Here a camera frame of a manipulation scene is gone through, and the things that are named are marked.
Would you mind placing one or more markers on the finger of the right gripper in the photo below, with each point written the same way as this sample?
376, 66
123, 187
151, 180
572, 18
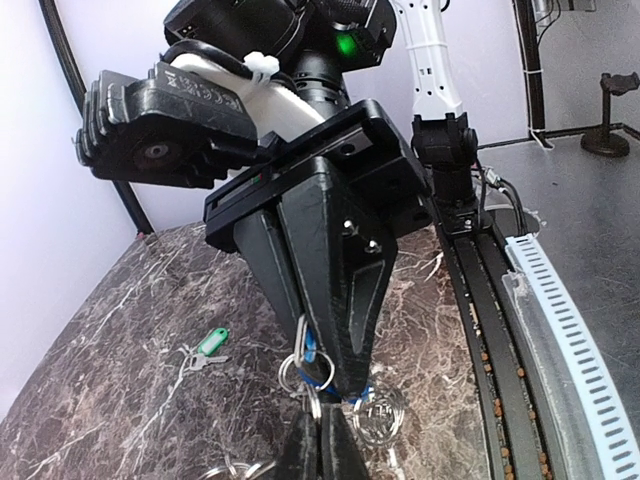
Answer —
343, 256
260, 239

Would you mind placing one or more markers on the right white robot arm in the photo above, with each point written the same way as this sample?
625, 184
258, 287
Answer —
318, 42

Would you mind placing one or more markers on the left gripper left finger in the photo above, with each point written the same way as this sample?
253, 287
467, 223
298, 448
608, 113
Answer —
299, 457

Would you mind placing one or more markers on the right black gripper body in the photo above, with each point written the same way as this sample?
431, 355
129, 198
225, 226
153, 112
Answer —
365, 148

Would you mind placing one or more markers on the black round-base stand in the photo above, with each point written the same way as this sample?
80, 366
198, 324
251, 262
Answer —
601, 140

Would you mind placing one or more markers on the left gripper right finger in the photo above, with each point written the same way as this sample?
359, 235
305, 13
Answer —
339, 454

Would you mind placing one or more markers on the black front rail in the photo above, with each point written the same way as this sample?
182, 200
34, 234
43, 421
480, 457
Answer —
520, 436

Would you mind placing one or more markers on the green key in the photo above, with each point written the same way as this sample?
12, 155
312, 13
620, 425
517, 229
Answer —
206, 352

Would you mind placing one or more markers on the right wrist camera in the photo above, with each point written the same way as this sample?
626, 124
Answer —
171, 128

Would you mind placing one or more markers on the white slotted cable duct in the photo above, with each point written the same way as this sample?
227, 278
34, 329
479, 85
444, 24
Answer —
591, 425

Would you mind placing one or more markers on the black disc with keyrings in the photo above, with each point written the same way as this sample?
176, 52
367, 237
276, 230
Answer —
374, 423

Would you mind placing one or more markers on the blue key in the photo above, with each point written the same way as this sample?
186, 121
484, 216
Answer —
317, 370

